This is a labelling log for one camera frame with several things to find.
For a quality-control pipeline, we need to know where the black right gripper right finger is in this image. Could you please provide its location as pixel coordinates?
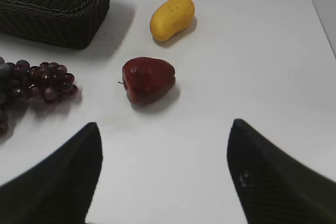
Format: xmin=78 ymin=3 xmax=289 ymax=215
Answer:
xmin=227 ymin=119 xmax=335 ymax=223

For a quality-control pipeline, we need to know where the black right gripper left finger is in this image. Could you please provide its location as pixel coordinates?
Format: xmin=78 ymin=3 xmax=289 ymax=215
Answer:
xmin=1 ymin=122 xmax=103 ymax=223

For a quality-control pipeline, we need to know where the black woven basket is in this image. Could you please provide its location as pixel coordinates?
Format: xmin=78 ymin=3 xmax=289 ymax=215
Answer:
xmin=1 ymin=0 xmax=110 ymax=49

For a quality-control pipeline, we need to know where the purple grape bunch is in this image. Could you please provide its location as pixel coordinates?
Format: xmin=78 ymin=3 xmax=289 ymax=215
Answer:
xmin=1 ymin=58 xmax=79 ymax=136

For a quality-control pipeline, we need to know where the dark red apple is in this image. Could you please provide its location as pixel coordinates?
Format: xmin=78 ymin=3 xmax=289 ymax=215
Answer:
xmin=122 ymin=57 xmax=176 ymax=106

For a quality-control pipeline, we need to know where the yellow orange mango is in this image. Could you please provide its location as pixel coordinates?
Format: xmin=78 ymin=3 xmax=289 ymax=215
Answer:
xmin=150 ymin=0 xmax=195 ymax=42

